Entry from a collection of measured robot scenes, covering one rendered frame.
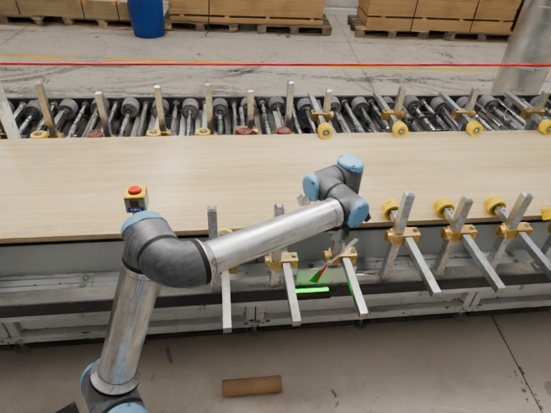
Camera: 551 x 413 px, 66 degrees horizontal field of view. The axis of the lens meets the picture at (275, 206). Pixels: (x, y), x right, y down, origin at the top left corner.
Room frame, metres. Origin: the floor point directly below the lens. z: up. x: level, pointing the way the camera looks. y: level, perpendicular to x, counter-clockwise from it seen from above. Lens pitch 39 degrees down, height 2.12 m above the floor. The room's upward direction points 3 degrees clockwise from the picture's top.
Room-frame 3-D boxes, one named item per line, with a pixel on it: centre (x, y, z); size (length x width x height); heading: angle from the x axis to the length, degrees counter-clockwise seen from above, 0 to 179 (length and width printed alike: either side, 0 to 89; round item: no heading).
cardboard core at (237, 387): (1.12, 0.07, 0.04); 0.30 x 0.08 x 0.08; 99
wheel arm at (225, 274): (1.12, 0.18, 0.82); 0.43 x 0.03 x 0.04; 9
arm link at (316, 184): (1.12, -0.15, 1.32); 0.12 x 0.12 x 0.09; 36
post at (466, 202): (1.36, -0.76, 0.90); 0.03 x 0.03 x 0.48; 9
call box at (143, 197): (1.16, 0.49, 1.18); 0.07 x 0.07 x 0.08; 9
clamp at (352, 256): (1.29, -0.28, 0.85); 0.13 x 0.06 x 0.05; 99
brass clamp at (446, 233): (1.36, -0.78, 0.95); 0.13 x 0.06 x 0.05; 99
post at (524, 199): (1.40, -1.00, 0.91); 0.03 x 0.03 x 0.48; 9
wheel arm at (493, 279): (1.30, -0.81, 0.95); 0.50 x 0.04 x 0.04; 9
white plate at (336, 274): (1.25, -0.24, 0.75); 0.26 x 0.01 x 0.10; 99
